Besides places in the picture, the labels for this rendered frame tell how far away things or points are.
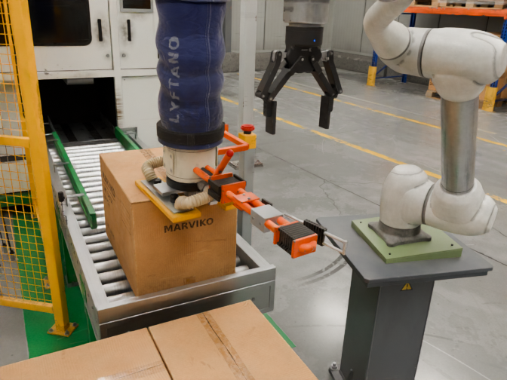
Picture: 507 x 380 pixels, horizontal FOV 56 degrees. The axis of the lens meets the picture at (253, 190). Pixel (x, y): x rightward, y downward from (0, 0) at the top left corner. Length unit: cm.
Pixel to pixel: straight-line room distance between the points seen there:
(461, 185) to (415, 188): 19
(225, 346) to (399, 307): 72
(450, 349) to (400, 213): 108
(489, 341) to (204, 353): 169
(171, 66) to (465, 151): 92
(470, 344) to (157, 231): 176
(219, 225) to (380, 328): 75
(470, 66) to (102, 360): 135
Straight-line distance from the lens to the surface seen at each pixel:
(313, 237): 119
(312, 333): 263
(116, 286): 199
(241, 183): 145
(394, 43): 134
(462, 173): 164
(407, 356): 217
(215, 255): 189
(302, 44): 98
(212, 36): 151
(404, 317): 203
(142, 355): 165
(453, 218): 175
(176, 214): 155
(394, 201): 181
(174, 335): 171
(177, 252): 182
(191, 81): 150
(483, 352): 279
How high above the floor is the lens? 160
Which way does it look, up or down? 22 degrees down
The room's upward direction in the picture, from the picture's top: 2 degrees clockwise
